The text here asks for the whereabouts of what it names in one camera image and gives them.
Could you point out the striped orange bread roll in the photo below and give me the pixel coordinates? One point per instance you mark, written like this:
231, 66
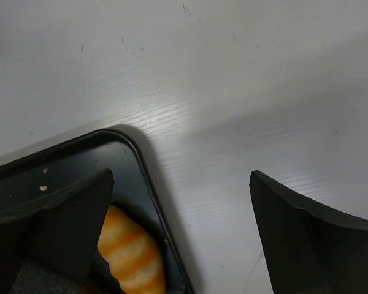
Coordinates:
132, 254

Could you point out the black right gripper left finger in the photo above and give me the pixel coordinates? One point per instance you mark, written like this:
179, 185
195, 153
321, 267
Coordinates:
47, 244

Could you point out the black baking tray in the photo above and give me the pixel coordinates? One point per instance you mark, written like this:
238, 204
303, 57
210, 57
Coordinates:
63, 164

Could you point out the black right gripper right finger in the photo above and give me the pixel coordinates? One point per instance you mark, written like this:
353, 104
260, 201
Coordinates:
308, 247

